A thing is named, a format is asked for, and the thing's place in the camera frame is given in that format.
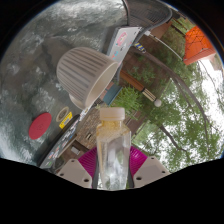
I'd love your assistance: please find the leaning brown-trunked tree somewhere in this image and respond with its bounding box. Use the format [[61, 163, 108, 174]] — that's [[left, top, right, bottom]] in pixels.
[[131, 46, 224, 141]]

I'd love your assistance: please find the grey mesh garden chair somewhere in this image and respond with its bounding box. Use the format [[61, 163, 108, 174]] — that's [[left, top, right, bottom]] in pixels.
[[122, 0, 174, 33]]

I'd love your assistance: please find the globe-topped wooden lamp post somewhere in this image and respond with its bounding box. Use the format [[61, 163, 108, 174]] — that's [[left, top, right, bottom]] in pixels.
[[119, 70, 163, 108]]

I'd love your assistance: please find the small tape ring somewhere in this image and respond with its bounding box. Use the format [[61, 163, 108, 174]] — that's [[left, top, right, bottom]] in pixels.
[[55, 106, 70, 123]]

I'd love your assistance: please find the white ribbed mug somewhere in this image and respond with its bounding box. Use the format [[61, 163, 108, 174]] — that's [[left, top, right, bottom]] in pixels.
[[55, 46, 120, 110]]

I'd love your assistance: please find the clear white-capped drink bottle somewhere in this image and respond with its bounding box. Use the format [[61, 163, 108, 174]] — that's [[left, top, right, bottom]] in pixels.
[[95, 106, 133, 191]]

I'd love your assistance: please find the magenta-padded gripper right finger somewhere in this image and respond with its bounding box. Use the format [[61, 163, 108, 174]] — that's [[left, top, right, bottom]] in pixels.
[[128, 145, 172, 189]]

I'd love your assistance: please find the orange canopy tent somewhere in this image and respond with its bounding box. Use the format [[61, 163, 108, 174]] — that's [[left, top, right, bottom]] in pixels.
[[144, 25, 217, 66]]

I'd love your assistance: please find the flat round red coaster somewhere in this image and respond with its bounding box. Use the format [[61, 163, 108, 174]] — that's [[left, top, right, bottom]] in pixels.
[[28, 112, 53, 141]]

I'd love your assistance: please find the blue yellow striped bollard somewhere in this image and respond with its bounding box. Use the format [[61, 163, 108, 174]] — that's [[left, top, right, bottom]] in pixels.
[[133, 41, 147, 54]]

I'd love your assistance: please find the yellow card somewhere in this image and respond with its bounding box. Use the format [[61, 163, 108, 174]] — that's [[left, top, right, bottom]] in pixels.
[[58, 111, 73, 130]]

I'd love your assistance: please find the silver laptop with stickers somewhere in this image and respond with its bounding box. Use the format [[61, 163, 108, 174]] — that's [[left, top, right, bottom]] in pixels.
[[106, 26, 143, 61]]

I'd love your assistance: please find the dark-trunked forked tree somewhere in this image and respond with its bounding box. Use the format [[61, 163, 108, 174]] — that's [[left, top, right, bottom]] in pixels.
[[133, 109, 224, 171]]

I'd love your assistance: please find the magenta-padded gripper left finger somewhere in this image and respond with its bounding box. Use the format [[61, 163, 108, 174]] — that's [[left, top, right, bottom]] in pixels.
[[55, 146, 100, 189]]

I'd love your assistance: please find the black laptop with stickers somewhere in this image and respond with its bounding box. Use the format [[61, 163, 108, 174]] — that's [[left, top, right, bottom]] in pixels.
[[39, 118, 81, 169]]

